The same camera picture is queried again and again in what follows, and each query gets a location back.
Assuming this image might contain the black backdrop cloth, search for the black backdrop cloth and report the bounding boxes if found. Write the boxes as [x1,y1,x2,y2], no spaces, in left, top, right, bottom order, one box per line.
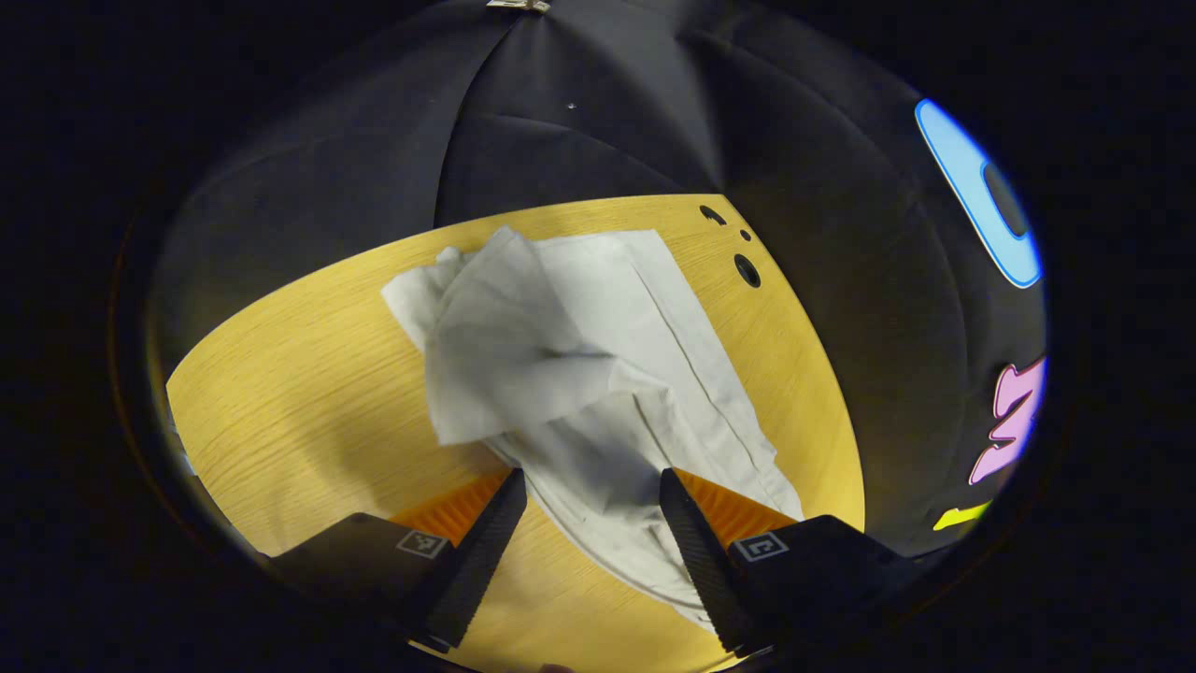
[148,0,1049,562]

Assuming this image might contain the white jeans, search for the white jeans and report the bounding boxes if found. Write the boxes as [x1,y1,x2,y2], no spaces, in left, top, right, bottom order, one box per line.
[380,224,806,638]

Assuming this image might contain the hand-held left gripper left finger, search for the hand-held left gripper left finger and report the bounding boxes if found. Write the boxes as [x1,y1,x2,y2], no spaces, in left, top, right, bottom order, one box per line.
[266,467,530,653]

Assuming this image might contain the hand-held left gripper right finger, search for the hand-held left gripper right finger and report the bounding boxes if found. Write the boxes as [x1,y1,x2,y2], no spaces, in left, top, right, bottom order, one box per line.
[659,467,921,658]

